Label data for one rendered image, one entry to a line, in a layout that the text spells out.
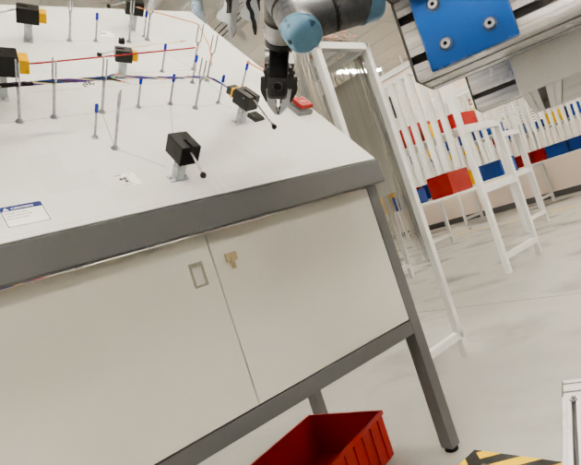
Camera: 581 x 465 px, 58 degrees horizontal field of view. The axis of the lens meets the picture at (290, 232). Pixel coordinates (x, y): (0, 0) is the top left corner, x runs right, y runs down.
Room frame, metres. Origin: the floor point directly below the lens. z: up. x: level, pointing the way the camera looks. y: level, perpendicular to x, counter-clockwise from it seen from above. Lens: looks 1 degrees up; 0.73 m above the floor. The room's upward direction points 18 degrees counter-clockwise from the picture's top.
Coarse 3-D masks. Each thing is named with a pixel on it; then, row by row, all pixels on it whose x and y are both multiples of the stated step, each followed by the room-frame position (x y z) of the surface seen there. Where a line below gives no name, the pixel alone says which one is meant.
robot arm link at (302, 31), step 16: (288, 0) 1.03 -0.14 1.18; (304, 0) 1.05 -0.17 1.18; (320, 0) 1.02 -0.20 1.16; (272, 16) 1.07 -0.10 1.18; (288, 16) 1.01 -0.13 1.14; (304, 16) 1.00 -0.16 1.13; (320, 16) 1.02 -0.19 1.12; (336, 16) 1.02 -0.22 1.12; (288, 32) 1.01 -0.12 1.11; (304, 32) 1.00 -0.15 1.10; (320, 32) 1.02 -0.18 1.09; (304, 48) 1.03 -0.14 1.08
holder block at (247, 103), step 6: (234, 90) 1.37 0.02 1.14; (240, 90) 1.37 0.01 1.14; (246, 90) 1.38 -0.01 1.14; (252, 90) 1.39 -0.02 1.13; (234, 96) 1.38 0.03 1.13; (240, 96) 1.37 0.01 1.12; (246, 96) 1.35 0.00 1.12; (252, 96) 1.36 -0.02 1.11; (258, 96) 1.37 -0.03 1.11; (234, 102) 1.39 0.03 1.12; (240, 102) 1.38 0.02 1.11; (246, 102) 1.36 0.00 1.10; (252, 102) 1.37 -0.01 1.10; (246, 108) 1.37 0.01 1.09; (252, 108) 1.38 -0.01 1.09
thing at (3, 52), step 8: (0, 48) 1.14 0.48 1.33; (8, 48) 1.15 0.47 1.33; (0, 56) 1.12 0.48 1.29; (8, 56) 1.13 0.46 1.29; (16, 56) 1.14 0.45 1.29; (0, 64) 1.13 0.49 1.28; (8, 64) 1.13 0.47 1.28; (0, 72) 1.14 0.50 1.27; (8, 72) 1.15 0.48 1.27; (0, 80) 1.16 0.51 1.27; (0, 96) 1.19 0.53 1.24; (8, 96) 1.20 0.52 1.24
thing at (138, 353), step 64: (128, 256) 1.03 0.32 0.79; (192, 256) 1.11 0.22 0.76; (0, 320) 0.88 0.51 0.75; (64, 320) 0.94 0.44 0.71; (128, 320) 1.01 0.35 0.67; (192, 320) 1.09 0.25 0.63; (0, 384) 0.86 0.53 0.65; (64, 384) 0.92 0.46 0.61; (128, 384) 0.98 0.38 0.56; (192, 384) 1.06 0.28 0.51; (0, 448) 0.84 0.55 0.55; (64, 448) 0.90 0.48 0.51; (128, 448) 0.96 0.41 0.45
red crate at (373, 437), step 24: (288, 432) 1.67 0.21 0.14; (312, 432) 1.75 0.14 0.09; (336, 432) 1.71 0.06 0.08; (360, 432) 1.49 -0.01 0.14; (384, 432) 1.59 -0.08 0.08; (264, 456) 1.56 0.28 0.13; (288, 456) 1.64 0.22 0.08; (312, 456) 1.72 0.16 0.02; (336, 456) 1.71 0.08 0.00; (360, 456) 1.46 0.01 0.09; (384, 456) 1.55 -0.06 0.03
